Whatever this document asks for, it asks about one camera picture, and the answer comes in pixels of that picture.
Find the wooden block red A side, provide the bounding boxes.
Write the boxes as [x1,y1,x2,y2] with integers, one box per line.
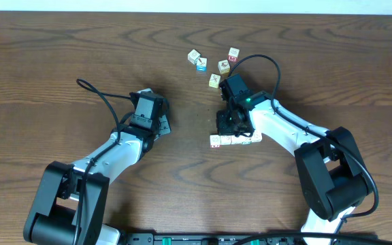
[231,135,246,144]

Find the wooden block yellow S side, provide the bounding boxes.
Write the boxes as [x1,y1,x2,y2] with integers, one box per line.
[251,130,262,143]

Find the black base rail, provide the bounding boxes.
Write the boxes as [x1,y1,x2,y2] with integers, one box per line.
[117,231,392,245]

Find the right black cable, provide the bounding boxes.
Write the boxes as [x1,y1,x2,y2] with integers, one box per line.
[228,54,380,218]

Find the black cable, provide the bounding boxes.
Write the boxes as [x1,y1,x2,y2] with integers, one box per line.
[76,78,135,164]
[228,54,380,218]

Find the wooden block yellow border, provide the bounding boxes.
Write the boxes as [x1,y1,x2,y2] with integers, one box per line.
[208,73,221,88]

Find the wooden block airplane green N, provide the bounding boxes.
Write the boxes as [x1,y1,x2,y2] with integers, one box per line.
[242,136,252,145]

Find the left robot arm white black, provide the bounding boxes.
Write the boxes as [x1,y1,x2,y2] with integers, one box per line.
[23,88,170,245]

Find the wooden block plain top left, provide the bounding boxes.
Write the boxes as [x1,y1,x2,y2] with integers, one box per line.
[187,49,201,65]

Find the wooden block red letter side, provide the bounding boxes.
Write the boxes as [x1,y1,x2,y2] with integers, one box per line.
[210,135,221,148]

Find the wooden block brown drawing yellow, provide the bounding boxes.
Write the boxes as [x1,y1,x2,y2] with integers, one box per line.
[218,60,231,74]

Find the left black cable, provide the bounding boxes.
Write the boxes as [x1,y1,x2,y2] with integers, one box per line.
[76,78,135,164]

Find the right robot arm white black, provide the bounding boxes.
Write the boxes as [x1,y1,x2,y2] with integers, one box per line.
[216,75,374,234]

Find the wooden block with turtle drawing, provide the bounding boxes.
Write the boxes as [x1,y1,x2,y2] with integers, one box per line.
[220,135,232,145]

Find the wooden block blue side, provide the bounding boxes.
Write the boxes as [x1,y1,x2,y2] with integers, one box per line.
[196,57,208,71]

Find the wooden block red M side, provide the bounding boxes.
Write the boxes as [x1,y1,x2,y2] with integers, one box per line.
[228,47,240,63]

